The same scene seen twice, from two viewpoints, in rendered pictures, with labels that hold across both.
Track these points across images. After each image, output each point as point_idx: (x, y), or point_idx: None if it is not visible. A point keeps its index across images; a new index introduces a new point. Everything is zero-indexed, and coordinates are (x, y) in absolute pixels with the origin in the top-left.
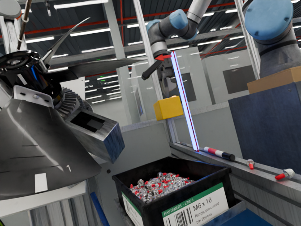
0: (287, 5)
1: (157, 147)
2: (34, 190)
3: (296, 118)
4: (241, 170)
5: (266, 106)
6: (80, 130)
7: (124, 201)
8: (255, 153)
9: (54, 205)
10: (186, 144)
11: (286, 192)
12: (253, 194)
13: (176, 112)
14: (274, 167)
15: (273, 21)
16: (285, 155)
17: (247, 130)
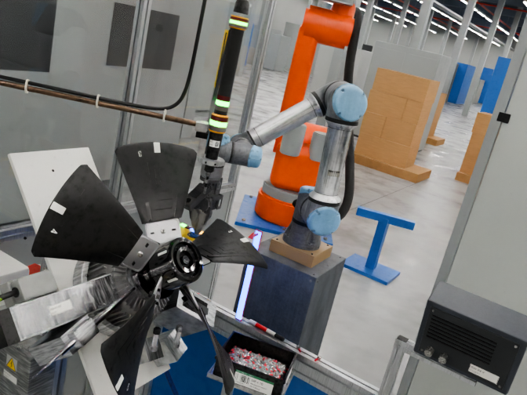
0: (337, 226)
1: None
2: (234, 380)
3: (304, 299)
4: (294, 351)
5: (287, 280)
6: (194, 316)
7: (237, 375)
8: (253, 308)
9: None
10: (211, 301)
11: (318, 367)
12: (296, 364)
13: None
14: (267, 324)
15: (325, 230)
16: (281, 319)
17: (256, 287)
